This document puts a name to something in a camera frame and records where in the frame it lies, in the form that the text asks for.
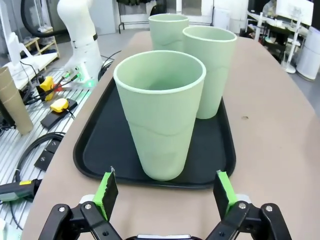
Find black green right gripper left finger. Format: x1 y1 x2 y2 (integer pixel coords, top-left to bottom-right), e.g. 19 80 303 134
43 166 131 240

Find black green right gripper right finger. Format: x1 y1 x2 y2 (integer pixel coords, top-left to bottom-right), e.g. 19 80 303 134
204 170 293 240

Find pale green plastic cup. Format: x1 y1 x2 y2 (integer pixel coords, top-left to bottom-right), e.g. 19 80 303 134
113 50 207 182
148 14 190 55
182 26 238 120

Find black plastic serving tray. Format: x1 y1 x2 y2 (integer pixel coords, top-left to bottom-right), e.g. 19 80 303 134
73 74 237 190

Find grey yellow handheld device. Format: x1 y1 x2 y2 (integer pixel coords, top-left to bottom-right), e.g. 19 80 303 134
0 178 43 203

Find yellow emergency stop box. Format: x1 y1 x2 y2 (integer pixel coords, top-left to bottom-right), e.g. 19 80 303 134
49 98 70 113
39 76 55 101

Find brown cardboard tube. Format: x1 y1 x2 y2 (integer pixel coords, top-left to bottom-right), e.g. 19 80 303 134
0 66 35 136

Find light wooden low shelf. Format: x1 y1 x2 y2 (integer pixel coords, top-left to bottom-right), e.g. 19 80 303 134
21 36 61 72

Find white cylindrical air purifier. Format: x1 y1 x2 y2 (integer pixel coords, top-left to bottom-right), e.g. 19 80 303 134
296 26 320 81

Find white desk with T-legs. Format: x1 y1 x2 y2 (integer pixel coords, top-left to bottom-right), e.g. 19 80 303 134
247 9 308 74

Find black flat base plate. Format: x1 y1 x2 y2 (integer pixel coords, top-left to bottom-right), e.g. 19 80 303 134
40 98 79 130
33 139 62 172

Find black looped floor cable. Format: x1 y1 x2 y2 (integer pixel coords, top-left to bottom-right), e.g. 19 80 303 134
16 131 66 181

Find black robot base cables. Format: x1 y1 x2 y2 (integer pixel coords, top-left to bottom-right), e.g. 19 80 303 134
97 49 123 82

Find black corrugated hose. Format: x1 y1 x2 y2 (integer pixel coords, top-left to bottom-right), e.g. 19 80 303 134
21 0 70 38

